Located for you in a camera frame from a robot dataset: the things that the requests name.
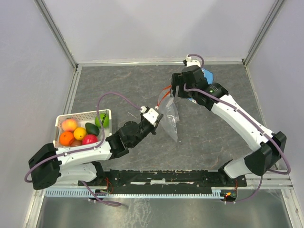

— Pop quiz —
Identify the clear zip bag orange zipper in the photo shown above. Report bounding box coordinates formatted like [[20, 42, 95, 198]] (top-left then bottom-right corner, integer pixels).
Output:
[[155, 85, 180, 142]]

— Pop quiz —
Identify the green watermelon toy ball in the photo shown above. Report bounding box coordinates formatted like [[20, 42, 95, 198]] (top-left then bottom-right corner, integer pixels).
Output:
[[95, 113, 110, 128]]

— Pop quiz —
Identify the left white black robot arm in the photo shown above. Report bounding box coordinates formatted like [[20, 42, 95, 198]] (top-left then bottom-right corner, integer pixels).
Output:
[[24, 110, 163, 190]]

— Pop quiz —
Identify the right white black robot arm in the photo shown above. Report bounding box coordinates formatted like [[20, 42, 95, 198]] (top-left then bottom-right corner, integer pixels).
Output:
[[171, 66, 287, 186]]

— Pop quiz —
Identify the blue patterned cloth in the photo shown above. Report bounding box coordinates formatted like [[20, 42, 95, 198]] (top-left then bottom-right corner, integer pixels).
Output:
[[187, 67, 214, 103]]

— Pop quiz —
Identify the dark green avocado toy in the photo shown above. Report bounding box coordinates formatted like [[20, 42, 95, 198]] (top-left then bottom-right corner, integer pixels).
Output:
[[85, 123, 100, 136]]

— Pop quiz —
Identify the red apple toy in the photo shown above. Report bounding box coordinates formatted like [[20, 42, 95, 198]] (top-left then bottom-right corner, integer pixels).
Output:
[[82, 134, 98, 145]]

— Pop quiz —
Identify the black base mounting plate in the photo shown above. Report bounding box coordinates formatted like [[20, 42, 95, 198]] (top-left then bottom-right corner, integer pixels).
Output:
[[87, 170, 247, 193]]

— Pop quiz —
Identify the white perforated plastic basket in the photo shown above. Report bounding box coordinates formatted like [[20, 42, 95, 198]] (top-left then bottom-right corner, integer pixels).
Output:
[[51, 109, 113, 150]]

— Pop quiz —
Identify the yellow lemon toy fruit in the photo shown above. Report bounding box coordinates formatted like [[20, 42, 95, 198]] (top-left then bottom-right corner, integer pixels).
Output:
[[73, 127, 87, 141]]

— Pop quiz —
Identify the brown kiwi toy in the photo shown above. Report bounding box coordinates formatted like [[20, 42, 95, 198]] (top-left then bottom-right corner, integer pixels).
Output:
[[70, 140, 82, 147]]

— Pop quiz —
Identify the peach toy fruit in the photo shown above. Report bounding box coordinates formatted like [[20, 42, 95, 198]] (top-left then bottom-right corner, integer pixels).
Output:
[[61, 118, 78, 132]]

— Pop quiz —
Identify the orange toy fruit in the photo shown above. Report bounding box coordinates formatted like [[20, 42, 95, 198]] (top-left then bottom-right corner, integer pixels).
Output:
[[59, 131, 75, 146]]

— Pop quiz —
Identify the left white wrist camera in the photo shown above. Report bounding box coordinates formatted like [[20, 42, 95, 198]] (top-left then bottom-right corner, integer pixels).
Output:
[[140, 106, 160, 126]]

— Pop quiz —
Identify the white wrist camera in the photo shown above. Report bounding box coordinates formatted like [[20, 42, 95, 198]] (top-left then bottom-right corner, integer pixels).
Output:
[[183, 55, 201, 68], [140, 106, 160, 126]]

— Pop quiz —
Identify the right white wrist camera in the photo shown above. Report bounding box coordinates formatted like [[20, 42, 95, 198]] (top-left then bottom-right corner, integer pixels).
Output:
[[183, 55, 201, 68]]

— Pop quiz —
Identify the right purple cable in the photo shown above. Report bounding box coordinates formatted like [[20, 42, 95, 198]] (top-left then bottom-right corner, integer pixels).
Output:
[[183, 53, 291, 203]]

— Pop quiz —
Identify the purple cable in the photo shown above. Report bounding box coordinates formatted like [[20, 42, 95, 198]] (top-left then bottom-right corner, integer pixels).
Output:
[[183, 53, 291, 203], [24, 92, 143, 207]]

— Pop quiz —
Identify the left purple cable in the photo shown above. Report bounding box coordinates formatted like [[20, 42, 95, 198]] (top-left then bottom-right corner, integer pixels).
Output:
[[24, 92, 143, 207]]

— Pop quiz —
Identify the light blue cable duct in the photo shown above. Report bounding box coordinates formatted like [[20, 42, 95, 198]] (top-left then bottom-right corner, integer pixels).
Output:
[[44, 188, 224, 199]]

